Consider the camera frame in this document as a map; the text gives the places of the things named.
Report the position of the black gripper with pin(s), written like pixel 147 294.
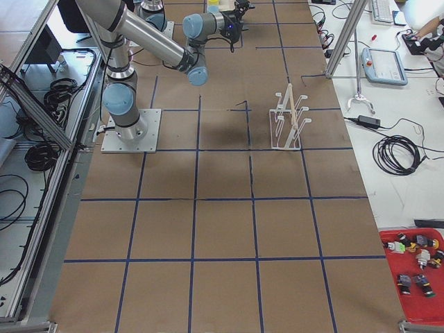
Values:
pixel 232 21

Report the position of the yellow cup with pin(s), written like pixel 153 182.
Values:
pixel 213 6

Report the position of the white keyboard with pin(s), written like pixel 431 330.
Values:
pixel 381 12

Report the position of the teach pendant tablet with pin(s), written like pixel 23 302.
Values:
pixel 383 66

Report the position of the black power adapter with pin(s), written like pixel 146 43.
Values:
pixel 368 122

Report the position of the red parts tray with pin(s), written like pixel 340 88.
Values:
pixel 415 257

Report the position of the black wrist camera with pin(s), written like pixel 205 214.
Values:
pixel 243 5

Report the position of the white wire cup rack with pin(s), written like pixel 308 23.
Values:
pixel 287 120

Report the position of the aluminium frame post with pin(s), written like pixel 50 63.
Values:
pixel 348 29

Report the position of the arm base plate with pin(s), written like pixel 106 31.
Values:
pixel 142 137

